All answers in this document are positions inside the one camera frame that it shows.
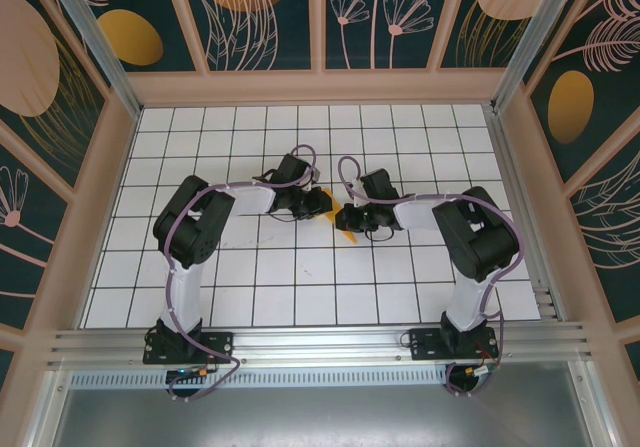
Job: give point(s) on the yellow cloth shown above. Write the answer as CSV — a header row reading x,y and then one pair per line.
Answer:
x,y
351,237

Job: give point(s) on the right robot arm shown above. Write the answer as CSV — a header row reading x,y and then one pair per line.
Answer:
x,y
465,307

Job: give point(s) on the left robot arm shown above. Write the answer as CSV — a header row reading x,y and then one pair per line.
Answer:
x,y
187,292

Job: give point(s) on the grey metal sheet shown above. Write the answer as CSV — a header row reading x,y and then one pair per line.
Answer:
x,y
320,417

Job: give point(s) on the small circuit board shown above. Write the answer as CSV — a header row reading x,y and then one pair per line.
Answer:
x,y
482,371
190,373

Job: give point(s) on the pink disc golden stems panel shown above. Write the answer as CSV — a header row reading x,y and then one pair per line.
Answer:
x,y
30,67

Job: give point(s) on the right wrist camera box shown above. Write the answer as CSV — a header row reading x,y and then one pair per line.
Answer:
x,y
356,187

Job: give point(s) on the aluminium side rail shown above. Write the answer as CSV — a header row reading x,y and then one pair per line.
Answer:
x,y
515,192

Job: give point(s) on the aluminium front rail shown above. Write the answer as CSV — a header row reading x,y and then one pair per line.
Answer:
x,y
320,342

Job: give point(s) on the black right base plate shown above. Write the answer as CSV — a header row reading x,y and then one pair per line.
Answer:
x,y
425,347

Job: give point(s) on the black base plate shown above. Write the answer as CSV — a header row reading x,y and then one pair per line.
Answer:
x,y
220,347
425,347

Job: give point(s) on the feather leaves dark wall panel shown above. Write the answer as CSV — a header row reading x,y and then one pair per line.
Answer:
x,y
240,17

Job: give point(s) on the pink flowers dark wall panel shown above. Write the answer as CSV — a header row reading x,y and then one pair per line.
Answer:
x,y
390,17

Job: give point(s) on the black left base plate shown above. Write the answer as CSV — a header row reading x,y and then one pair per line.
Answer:
x,y
220,347

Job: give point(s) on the golden oval dark wall panel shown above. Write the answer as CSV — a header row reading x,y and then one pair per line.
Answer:
x,y
130,37

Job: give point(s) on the golden oval fern wall panel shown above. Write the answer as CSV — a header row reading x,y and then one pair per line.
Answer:
x,y
570,107

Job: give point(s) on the pink leaf outline wall panel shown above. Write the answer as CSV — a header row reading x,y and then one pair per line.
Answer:
x,y
610,227

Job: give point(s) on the aluminium corner post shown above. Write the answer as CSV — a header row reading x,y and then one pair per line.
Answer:
x,y
95,37
530,32

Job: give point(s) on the single flower dark wall panel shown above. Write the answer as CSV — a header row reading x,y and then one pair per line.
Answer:
x,y
25,217

